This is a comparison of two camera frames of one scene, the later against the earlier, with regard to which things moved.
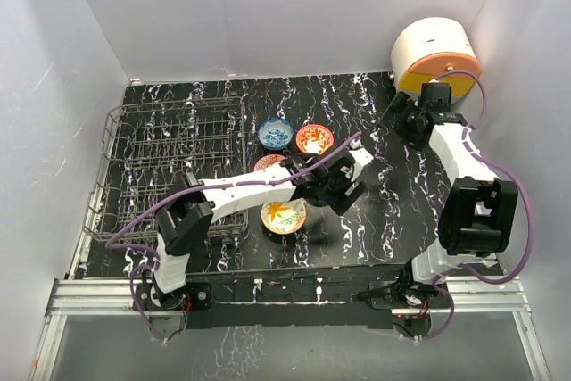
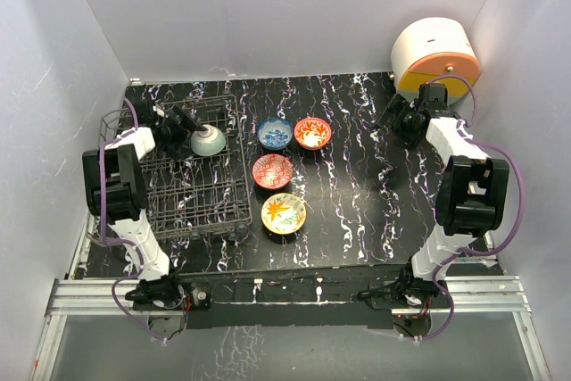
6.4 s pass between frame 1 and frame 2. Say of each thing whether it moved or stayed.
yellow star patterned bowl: stayed
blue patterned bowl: stayed
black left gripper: moved
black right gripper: stayed
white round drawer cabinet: stayed
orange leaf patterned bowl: moved
